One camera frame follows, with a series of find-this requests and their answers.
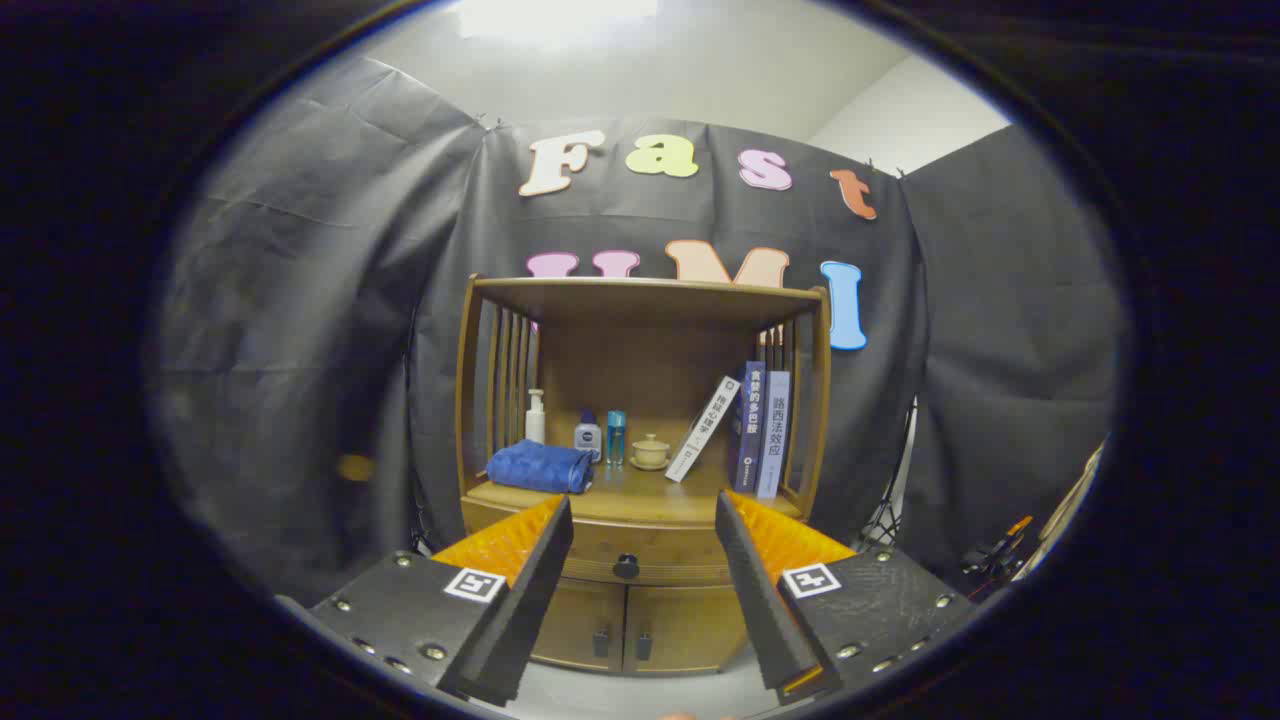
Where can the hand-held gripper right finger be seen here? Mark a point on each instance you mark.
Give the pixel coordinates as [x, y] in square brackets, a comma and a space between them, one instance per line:
[755, 590]

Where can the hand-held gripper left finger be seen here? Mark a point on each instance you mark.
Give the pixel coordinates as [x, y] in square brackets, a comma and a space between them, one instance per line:
[535, 590]

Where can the wooden drawer with black knob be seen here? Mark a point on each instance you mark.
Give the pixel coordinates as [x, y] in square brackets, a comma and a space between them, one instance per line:
[660, 545]

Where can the wooden cabinet door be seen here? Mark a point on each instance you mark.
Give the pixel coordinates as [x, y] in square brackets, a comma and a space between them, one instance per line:
[575, 620]
[690, 625]

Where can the wooden countertop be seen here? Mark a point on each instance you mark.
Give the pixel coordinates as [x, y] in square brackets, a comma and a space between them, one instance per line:
[640, 492]

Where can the wooden cabinet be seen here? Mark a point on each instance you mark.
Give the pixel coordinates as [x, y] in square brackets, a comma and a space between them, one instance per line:
[640, 360]

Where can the blue folded towel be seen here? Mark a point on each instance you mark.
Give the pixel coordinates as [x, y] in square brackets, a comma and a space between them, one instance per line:
[538, 467]

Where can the pale purple book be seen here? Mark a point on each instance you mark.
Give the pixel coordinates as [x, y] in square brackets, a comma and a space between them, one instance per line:
[774, 435]

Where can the white bottle with blue cap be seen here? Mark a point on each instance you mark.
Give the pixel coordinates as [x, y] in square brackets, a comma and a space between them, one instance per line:
[588, 440]

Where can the dark blue book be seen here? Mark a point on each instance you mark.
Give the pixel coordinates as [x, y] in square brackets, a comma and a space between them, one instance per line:
[749, 430]

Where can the white book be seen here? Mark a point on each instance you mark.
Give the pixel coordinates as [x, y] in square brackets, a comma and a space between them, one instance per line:
[702, 432]

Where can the white pump bottle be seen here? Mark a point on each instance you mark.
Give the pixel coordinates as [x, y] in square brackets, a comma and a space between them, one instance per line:
[535, 422]

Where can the clear blue bottle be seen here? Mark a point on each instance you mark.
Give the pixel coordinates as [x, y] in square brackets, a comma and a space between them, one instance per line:
[616, 438]

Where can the beige lidded teacup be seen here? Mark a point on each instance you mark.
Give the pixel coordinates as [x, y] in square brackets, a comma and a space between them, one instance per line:
[651, 452]

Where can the black device with orange tip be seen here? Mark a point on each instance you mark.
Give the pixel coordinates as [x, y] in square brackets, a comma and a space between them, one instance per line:
[995, 560]

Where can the black backdrop cloth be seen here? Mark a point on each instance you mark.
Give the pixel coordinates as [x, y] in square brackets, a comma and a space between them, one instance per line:
[300, 350]

